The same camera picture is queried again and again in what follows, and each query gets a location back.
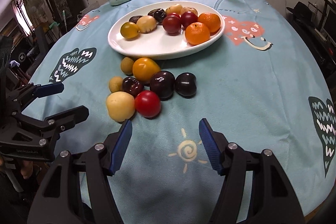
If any pale yellow round fruit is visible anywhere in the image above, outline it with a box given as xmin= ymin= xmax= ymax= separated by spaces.
xmin=106 ymin=92 xmax=135 ymax=122

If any small tan longan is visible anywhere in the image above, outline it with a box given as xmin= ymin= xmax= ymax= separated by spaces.
xmin=108 ymin=76 xmax=123 ymax=93
xmin=120 ymin=57 xmax=134 ymax=75

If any dark purple plum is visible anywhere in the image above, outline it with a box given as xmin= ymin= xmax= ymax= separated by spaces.
xmin=122 ymin=77 xmax=144 ymax=98
xmin=174 ymin=72 xmax=197 ymax=98
xmin=149 ymin=71 xmax=175 ymax=100

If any bright red tomato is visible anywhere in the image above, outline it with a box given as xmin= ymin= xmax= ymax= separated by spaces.
xmin=134 ymin=90 xmax=161 ymax=118

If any orange yellow persimmon tomato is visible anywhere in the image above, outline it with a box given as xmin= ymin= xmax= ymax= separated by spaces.
xmin=132 ymin=57 xmax=161 ymax=84

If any olive yellow round fruit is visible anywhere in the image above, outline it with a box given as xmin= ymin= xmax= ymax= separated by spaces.
xmin=120 ymin=22 xmax=139 ymax=40

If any tan round pear fruit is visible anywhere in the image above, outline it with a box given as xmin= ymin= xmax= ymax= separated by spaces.
xmin=136 ymin=15 xmax=157 ymax=34

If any large dark red plum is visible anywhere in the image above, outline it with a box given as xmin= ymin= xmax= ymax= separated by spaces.
xmin=162 ymin=15 xmax=182 ymax=34

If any large orange mandarin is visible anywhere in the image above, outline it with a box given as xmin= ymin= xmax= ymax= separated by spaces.
xmin=185 ymin=22 xmax=210 ymax=46

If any small orange mandarin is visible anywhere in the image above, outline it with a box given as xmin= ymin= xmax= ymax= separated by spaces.
xmin=198 ymin=12 xmax=221 ymax=33

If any left hand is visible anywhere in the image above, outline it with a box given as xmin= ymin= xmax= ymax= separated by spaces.
xmin=0 ymin=156 xmax=34 ymax=180

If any standing electric fan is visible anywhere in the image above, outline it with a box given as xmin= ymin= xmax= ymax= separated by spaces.
xmin=25 ymin=0 xmax=49 ymax=27

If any light blue printed tablecloth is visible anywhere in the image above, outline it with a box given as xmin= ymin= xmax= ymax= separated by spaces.
xmin=25 ymin=0 xmax=335 ymax=223

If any white oval plate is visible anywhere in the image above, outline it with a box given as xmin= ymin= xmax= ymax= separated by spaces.
xmin=108 ymin=1 xmax=225 ymax=60

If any dark brown date left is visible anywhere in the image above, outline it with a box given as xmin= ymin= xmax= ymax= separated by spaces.
xmin=129 ymin=15 xmax=142 ymax=24

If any dark brown date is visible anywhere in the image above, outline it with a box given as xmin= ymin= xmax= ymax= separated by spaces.
xmin=148 ymin=8 xmax=167 ymax=24
xmin=129 ymin=15 xmax=142 ymax=24

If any dark brown date right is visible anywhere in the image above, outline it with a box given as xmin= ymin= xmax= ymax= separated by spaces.
xmin=148 ymin=8 xmax=167 ymax=24

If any small red cherry tomato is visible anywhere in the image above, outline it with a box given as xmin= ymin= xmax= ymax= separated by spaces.
xmin=167 ymin=12 xmax=181 ymax=19

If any yellow apricot on plate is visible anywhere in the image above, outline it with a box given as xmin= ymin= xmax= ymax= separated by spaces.
xmin=166 ymin=4 xmax=183 ymax=15

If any red plum on plate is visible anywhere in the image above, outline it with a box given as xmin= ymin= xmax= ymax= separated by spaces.
xmin=181 ymin=11 xmax=198 ymax=29

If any peach apricot on plate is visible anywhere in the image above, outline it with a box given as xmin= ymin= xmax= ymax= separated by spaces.
xmin=180 ymin=6 xmax=198 ymax=16

